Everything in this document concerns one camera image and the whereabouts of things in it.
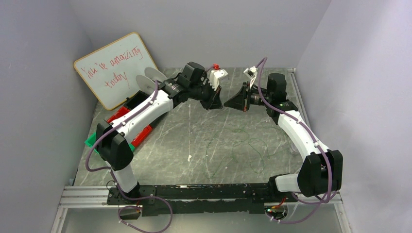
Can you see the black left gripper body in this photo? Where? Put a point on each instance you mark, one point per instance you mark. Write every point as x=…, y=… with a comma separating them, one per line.
x=209, y=95

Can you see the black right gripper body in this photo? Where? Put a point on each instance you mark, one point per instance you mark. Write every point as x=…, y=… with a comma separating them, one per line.
x=244, y=99

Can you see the white perforated filament spool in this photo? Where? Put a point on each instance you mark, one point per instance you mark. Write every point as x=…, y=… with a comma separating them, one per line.
x=146, y=82

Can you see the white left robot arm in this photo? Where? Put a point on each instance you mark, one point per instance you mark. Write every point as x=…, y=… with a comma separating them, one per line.
x=113, y=139

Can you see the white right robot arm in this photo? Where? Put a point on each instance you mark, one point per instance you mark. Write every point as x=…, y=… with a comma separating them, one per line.
x=321, y=170

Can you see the black storage bin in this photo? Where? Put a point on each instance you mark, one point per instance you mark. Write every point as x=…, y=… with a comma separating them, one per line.
x=134, y=101

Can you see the red storage bin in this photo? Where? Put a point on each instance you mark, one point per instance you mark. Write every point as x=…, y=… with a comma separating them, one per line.
x=141, y=136

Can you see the whiteboard with red writing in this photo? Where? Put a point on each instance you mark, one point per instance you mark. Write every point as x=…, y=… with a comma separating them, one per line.
x=110, y=72

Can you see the green storage bin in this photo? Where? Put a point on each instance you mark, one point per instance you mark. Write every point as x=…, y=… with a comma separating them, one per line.
x=92, y=139

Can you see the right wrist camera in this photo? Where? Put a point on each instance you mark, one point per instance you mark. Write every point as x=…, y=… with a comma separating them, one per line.
x=251, y=73

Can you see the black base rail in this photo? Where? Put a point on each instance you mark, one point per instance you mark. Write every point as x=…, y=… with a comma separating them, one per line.
x=253, y=198

